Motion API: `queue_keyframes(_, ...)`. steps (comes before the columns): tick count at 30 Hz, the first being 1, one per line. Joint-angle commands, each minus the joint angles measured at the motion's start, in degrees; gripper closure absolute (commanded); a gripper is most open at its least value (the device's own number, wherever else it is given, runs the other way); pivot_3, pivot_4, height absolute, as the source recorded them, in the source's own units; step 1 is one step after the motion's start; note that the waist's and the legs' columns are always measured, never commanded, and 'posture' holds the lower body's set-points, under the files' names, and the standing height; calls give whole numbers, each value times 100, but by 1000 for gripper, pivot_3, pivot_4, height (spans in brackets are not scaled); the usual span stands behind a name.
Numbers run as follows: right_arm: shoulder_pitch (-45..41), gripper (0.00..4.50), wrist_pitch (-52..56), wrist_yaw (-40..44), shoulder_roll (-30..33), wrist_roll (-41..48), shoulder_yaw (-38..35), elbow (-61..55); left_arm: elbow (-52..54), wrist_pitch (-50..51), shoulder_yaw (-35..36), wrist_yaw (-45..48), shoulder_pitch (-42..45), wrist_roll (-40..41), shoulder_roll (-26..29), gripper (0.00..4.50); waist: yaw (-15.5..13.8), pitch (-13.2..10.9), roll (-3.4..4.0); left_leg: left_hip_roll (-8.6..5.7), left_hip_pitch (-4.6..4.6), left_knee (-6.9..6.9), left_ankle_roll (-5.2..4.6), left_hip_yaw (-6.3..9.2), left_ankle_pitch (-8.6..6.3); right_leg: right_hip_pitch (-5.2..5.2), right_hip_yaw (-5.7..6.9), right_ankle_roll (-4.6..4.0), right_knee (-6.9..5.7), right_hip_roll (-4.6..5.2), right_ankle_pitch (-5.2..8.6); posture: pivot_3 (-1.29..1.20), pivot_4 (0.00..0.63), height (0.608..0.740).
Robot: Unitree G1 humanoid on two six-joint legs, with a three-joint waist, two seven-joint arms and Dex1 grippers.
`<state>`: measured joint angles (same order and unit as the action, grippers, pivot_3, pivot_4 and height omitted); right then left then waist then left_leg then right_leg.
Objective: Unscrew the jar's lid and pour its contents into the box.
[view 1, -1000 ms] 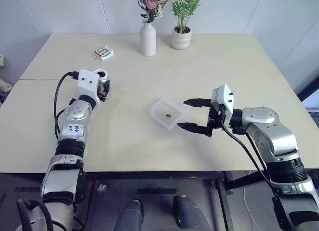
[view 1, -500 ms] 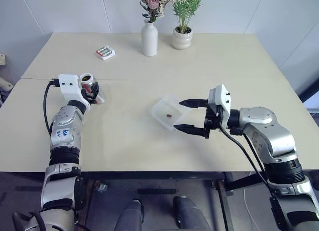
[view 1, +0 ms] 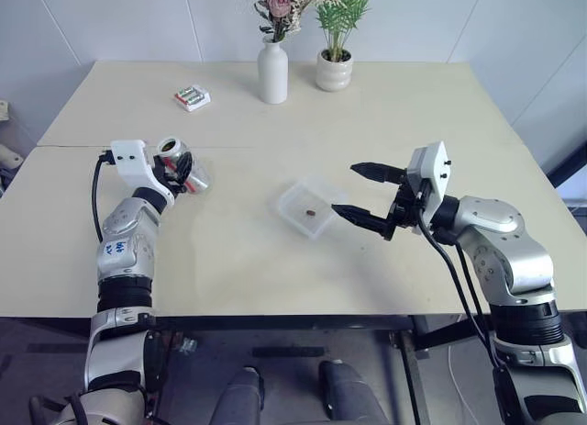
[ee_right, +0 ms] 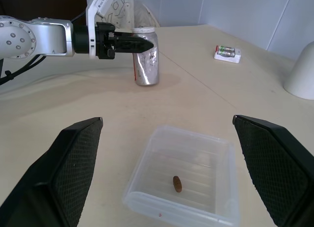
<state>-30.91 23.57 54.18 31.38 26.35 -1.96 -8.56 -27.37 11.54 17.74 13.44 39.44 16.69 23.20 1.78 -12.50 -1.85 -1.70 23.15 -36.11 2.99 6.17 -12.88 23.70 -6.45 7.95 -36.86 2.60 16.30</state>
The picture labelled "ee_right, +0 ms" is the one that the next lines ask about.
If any clear plastic tray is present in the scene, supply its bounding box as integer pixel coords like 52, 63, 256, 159
121, 124, 241, 227

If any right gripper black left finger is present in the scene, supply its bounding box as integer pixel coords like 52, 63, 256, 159
0, 116, 104, 227

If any white ceramic vase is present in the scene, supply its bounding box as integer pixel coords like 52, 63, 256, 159
283, 41, 314, 101

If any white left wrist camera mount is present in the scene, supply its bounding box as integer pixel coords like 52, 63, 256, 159
85, 0, 116, 60

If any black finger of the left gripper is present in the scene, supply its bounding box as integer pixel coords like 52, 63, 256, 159
114, 34, 155, 54

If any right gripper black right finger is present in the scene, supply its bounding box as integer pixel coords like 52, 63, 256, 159
232, 114, 314, 227

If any battery pack in white card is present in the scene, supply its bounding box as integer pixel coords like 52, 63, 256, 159
213, 45, 242, 64

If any white board with black lines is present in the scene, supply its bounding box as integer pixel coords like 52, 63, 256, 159
104, 0, 160, 29

